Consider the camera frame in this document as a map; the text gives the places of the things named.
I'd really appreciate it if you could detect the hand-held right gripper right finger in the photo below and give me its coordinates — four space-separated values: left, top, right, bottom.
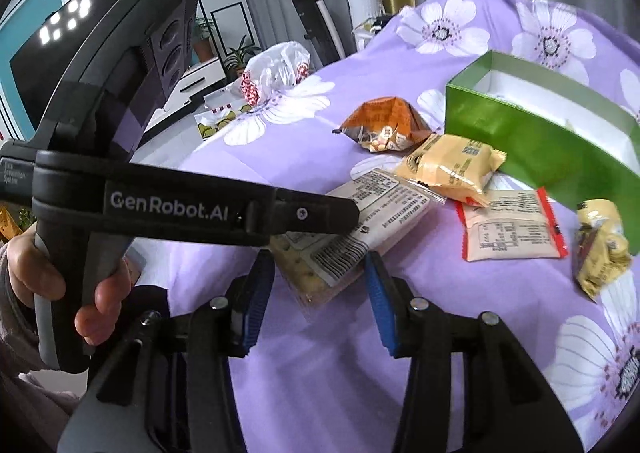
364 250 585 453

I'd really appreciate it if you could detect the orange snack packet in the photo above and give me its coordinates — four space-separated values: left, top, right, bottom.
334 95 436 154

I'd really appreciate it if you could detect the gold snack packet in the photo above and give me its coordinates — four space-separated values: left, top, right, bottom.
572 199 632 303

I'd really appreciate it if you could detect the potted plant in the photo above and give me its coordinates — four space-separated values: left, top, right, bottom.
192 15 218 64
222 35 261 78

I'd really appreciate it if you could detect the white plastic bag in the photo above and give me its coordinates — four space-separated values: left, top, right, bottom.
227 40 312 106

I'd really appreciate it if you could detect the black upright vacuum cleaner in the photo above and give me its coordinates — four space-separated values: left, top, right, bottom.
261 0 346 68

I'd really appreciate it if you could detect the white red-edged snack packet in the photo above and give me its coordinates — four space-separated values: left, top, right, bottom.
456 188 568 263

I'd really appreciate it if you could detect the purple floral cloth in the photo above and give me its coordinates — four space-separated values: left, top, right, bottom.
122 0 640 453

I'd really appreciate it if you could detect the yellow pastry packet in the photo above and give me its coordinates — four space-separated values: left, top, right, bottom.
395 133 507 208

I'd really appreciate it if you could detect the person's left hand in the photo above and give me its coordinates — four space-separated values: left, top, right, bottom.
0 230 132 349

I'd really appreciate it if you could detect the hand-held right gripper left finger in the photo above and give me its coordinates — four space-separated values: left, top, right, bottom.
57 248 276 453

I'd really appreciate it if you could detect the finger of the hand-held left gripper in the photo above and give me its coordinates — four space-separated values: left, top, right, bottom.
235 185 362 238

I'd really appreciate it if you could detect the white television stand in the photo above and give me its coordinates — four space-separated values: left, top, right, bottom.
145 58 231 134

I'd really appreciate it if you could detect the small dark object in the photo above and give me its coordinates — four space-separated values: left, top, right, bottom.
352 15 393 38

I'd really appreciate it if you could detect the clear cracker packet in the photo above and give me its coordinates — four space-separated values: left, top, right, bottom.
270 168 446 319

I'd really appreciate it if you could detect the green cardboard box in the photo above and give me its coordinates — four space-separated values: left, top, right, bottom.
445 50 640 256

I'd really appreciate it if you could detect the black television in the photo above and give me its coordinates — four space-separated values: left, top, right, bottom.
7 0 166 134

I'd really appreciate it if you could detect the person's left forearm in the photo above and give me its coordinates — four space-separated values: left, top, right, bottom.
0 283 81 453

